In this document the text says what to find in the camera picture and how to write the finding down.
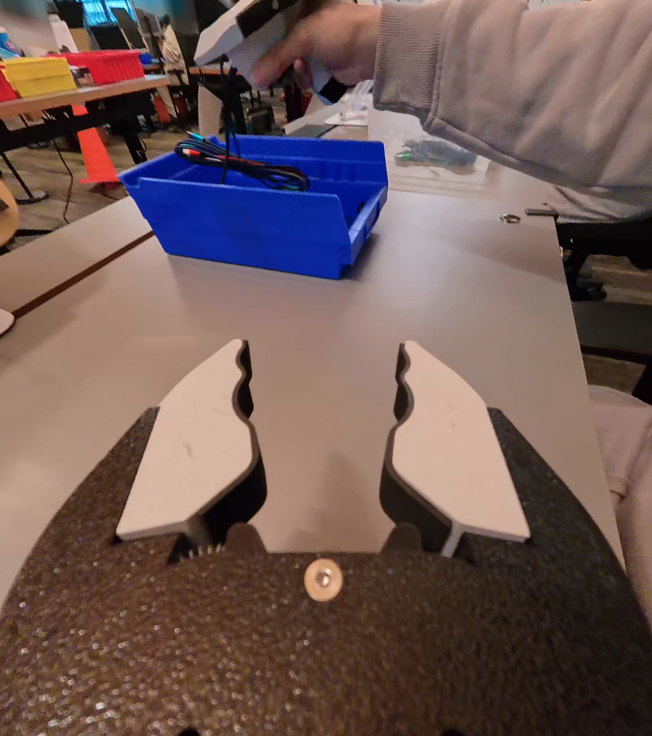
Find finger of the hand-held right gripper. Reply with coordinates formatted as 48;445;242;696
194;0;246;66

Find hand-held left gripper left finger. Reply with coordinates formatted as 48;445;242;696
115;338;268;550

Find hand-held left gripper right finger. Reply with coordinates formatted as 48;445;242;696
379;340;532;559

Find black cable coloured plugs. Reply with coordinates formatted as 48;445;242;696
174;57;311;193

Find blue plastic bin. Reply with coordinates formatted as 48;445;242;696
119;135;389;281

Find person's right forearm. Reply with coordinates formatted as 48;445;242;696
372;0;652;222

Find person's right hand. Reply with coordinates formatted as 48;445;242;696
251;3;384;93

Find orange traffic cone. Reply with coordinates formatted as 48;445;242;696
72;103;122;185

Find yellow plastic bin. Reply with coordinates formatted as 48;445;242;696
4;56;77;99

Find wooden table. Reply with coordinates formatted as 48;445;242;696
0;75;171;128

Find dark cable bundle green plugs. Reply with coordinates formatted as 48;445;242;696
394;137;479;169

